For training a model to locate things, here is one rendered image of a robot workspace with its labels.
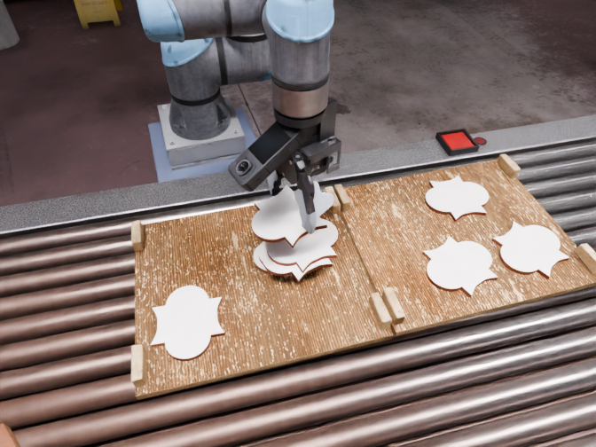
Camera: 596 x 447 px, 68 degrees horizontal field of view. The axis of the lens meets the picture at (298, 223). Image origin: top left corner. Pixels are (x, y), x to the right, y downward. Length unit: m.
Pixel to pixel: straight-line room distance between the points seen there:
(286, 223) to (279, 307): 0.15
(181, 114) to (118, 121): 1.90
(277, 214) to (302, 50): 0.30
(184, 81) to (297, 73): 0.52
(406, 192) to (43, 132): 2.49
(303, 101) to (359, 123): 2.22
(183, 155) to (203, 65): 0.23
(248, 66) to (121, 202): 0.41
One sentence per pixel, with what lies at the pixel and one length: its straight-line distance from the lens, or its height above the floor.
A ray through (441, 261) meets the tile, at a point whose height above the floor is 0.95.
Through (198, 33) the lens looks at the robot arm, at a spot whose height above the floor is 1.34.
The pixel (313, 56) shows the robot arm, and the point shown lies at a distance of 0.54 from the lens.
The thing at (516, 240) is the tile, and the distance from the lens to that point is 0.94.
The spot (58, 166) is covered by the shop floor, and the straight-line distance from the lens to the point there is 2.78.
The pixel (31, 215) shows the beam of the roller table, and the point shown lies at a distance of 1.08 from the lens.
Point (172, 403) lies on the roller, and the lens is 0.74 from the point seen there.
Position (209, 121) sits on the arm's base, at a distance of 1.09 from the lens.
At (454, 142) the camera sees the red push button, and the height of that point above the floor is 0.93.
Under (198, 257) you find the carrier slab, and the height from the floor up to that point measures 0.94.
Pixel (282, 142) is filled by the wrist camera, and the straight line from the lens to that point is 0.61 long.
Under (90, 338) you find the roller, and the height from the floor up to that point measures 0.92.
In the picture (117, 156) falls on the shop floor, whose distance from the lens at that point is 2.71.
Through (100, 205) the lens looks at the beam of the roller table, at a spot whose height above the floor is 0.92.
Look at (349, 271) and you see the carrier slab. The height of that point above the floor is 0.94.
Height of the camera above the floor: 1.59
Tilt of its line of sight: 48 degrees down
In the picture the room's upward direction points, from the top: straight up
